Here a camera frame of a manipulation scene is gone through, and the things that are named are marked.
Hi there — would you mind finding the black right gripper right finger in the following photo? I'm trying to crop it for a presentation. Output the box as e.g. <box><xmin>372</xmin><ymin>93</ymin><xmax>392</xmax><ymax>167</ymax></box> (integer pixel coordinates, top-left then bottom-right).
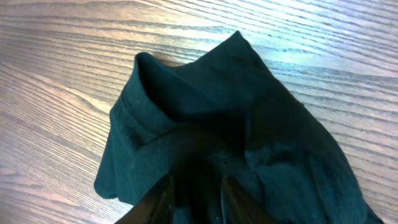
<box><xmin>221</xmin><ymin>176</ymin><xmax>277</xmax><ymax>224</ymax></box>

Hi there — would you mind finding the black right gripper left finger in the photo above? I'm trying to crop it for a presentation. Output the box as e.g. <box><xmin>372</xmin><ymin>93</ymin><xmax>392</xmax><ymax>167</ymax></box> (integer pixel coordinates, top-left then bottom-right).
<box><xmin>115</xmin><ymin>174</ymin><xmax>175</xmax><ymax>224</ymax></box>

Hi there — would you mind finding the black t-shirt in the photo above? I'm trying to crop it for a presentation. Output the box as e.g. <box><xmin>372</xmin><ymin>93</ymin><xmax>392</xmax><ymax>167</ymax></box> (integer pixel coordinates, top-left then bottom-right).
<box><xmin>94</xmin><ymin>32</ymin><xmax>381</xmax><ymax>223</ymax></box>

